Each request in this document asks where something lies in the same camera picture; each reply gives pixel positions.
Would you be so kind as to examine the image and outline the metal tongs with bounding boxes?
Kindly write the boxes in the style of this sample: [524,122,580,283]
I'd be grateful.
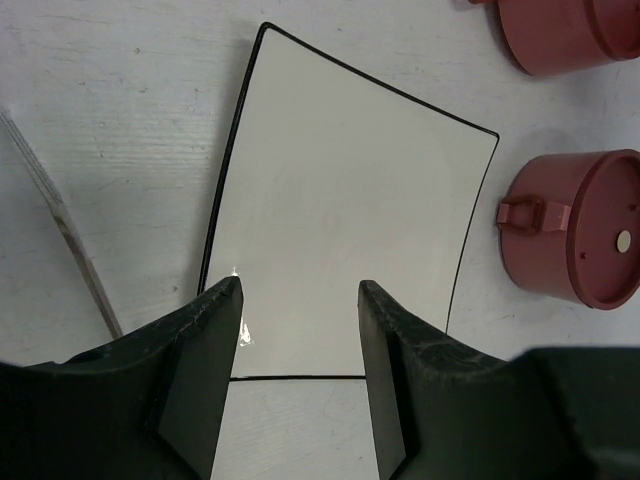
[1,109,123,339]

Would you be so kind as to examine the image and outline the dark red lid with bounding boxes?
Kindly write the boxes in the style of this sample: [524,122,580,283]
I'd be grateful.
[567,150,639,310]
[585,0,639,61]

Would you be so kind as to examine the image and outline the white square plate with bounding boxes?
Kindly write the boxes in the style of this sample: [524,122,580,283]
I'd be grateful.
[199,23,499,379]

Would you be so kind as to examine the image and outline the pink bowl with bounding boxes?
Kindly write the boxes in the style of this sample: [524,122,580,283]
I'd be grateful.
[496,152,602,303]
[468,0,626,77]

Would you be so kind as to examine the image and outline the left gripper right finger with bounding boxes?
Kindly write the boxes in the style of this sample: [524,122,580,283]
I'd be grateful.
[358,280,639,479]

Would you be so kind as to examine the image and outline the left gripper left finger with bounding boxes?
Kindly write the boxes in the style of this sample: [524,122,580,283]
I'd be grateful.
[1,276,243,479]

